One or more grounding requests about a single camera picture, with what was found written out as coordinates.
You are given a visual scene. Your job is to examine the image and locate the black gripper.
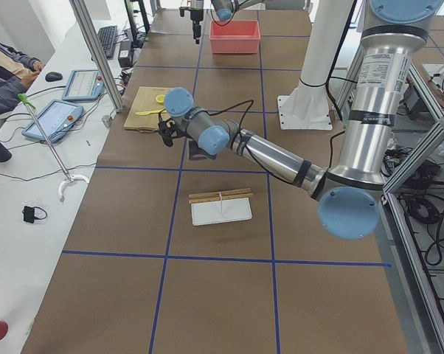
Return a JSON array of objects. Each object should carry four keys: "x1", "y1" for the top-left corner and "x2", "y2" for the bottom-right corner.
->
[{"x1": 190, "y1": 8, "x2": 203, "y2": 44}]

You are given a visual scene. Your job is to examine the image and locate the grey cloth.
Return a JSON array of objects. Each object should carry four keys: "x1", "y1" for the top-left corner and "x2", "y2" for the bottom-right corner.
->
[{"x1": 188, "y1": 140, "x2": 217, "y2": 161}]

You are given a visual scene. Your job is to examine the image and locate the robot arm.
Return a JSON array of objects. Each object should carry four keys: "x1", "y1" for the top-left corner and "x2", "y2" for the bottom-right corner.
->
[
  {"x1": 179, "y1": 0, "x2": 264, "y2": 44},
  {"x1": 160, "y1": 1, "x2": 444, "y2": 240}
]

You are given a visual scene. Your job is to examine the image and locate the pink plastic bin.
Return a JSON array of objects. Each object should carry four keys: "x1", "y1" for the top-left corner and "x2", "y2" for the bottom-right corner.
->
[{"x1": 209, "y1": 20, "x2": 260, "y2": 55}]

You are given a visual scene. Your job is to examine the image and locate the black keyboard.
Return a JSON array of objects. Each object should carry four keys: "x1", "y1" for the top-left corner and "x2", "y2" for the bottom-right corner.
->
[{"x1": 97, "y1": 26, "x2": 117, "y2": 59}]

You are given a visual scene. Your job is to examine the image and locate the wooden cutting board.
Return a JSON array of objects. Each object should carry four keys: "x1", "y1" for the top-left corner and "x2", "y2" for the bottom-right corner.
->
[{"x1": 123, "y1": 86, "x2": 170, "y2": 132}]

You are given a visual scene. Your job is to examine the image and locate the yellow plastic knife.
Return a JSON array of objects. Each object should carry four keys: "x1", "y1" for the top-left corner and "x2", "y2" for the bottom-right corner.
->
[{"x1": 135, "y1": 109, "x2": 166, "y2": 116}]

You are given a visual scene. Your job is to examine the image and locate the upper teach pendant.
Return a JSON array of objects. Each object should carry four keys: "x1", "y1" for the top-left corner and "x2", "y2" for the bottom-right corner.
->
[{"x1": 62, "y1": 69, "x2": 105, "y2": 102}]

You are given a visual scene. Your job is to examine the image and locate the teach pendant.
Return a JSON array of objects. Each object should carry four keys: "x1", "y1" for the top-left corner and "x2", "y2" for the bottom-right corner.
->
[
  {"x1": 62, "y1": 69, "x2": 105, "y2": 102},
  {"x1": 35, "y1": 100, "x2": 84, "y2": 143}
]

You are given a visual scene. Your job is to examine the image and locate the black computer mouse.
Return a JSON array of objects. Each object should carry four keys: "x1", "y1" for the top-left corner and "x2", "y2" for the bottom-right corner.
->
[{"x1": 45, "y1": 72, "x2": 63, "y2": 82}]

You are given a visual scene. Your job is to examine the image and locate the lower teach pendant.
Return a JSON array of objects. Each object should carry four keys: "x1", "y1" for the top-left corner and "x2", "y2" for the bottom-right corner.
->
[{"x1": 35, "y1": 100, "x2": 84, "y2": 143}]

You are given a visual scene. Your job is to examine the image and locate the wooden chopstick rack stick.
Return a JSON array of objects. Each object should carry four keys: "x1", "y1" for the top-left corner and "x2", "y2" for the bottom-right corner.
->
[{"x1": 189, "y1": 188, "x2": 252, "y2": 199}]

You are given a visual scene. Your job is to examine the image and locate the reacher grabber stick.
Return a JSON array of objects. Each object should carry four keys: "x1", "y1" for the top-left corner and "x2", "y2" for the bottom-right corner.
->
[{"x1": 18, "y1": 94, "x2": 89, "y2": 202}]

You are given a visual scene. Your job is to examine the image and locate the white rectangular tray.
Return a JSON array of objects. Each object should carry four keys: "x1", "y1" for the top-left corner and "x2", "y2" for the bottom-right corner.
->
[{"x1": 191, "y1": 198, "x2": 252, "y2": 226}]

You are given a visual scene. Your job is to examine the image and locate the seated person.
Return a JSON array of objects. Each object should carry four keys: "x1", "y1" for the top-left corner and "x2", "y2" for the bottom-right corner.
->
[{"x1": 0, "y1": 42, "x2": 45, "y2": 115}]

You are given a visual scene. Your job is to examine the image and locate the black camera cable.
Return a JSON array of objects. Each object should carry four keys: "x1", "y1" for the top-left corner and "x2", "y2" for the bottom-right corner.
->
[{"x1": 207, "y1": 99, "x2": 254, "y2": 137}]

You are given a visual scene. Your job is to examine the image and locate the aluminium frame post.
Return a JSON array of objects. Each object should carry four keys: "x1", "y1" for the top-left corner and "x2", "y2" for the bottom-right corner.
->
[{"x1": 69, "y1": 0, "x2": 124, "y2": 113}]

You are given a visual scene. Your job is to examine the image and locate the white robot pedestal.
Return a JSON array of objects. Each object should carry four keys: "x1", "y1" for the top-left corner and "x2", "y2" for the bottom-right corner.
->
[{"x1": 276, "y1": 0, "x2": 359, "y2": 131}]

